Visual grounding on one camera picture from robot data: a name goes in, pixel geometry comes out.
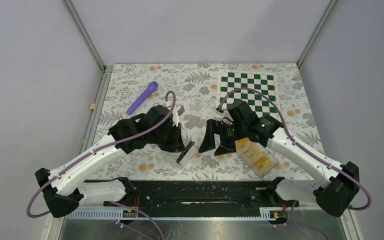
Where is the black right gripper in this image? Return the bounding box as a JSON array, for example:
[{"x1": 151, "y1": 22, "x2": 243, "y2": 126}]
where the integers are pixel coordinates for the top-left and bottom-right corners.
[{"x1": 198, "y1": 118, "x2": 247, "y2": 157}]

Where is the white slotted cable duct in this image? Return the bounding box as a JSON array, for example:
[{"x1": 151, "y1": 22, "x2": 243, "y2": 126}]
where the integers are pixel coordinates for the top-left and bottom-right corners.
[{"x1": 66, "y1": 207, "x2": 289, "y2": 222}]

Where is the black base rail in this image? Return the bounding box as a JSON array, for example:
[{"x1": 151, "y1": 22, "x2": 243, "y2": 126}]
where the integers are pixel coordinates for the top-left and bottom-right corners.
[{"x1": 119, "y1": 177, "x2": 294, "y2": 219}]

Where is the green white chessboard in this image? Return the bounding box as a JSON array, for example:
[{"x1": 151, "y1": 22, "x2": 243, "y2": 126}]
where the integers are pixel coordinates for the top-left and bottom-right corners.
[{"x1": 215, "y1": 70, "x2": 280, "y2": 120}]

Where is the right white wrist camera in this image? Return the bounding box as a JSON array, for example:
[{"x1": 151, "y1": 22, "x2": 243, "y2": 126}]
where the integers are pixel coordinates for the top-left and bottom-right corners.
[{"x1": 214, "y1": 106, "x2": 232, "y2": 121}]

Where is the small wooden block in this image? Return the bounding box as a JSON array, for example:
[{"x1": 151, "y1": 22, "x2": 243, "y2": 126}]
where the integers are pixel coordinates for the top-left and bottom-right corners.
[{"x1": 89, "y1": 103, "x2": 96, "y2": 110}]

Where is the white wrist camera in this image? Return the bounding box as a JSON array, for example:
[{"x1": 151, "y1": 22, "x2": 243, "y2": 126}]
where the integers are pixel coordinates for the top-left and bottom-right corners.
[
  {"x1": 172, "y1": 104, "x2": 185, "y2": 127},
  {"x1": 214, "y1": 106, "x2": 232, "y2": 121}
]

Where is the purple toy microphone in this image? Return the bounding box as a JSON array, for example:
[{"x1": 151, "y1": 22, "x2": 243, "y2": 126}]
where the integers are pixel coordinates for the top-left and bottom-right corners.
[{"x1": 126, "y1": 81, "x2": 159, "y2": 116}]

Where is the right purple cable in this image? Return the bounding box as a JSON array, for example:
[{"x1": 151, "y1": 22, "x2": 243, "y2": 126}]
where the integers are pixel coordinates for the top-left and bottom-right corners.
[{"x1": 218, "y1": 87, "x2": 372, "y2": 212}]

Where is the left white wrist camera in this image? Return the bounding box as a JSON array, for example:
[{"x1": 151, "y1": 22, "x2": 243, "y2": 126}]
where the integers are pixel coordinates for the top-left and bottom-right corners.
[{"x1": 172, "y1": 104, "x2": 185, "y2": 127}]

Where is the purple cable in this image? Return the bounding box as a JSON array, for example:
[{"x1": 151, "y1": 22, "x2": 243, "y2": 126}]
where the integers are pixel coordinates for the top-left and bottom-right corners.
[
  {"x1": 26, "y1": 91, "x2": 177, "y2": 219},
  {"x1": 218, "y1": 87, "x2": 372, "y2": 212}
]

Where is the floral tablecloth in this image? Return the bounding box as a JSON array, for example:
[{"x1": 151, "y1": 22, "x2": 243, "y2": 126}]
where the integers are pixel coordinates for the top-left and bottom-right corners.
[{"x1": 91, "y1": 63, "x2": 324, "y2": 181}]

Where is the black leather card holder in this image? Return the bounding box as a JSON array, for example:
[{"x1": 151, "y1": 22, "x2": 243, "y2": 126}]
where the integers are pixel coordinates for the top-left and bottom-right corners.
[{"x1": 176, "y1": 141, "x2": 196, "y2": 167}]

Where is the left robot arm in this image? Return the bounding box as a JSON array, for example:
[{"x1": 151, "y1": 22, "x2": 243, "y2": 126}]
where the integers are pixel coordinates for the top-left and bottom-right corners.
[{"x1": 35, "y1": 104, "x2": 188, "y2": 218}]

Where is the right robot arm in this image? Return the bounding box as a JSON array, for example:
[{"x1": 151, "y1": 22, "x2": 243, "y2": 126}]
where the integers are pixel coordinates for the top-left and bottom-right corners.
[{"x1": 198, "y1": 100, "x2": 360, "y2": 217}]

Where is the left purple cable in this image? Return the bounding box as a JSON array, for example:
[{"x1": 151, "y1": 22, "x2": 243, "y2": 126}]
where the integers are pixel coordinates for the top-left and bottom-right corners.
[{"x1": 26, "y1": 91, "x2": 177, "y2": 219}]

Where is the clear box of cards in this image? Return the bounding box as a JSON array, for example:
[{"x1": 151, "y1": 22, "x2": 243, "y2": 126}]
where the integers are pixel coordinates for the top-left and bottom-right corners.
[{"x1": 235, "y1": 138, "x2": 279, "y2": 178}]

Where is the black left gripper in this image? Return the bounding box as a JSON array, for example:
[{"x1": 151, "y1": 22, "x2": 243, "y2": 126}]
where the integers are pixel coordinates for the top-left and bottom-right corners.
[{"x1": 149, "y1": 121, "x2": 186, "y2": 153}]

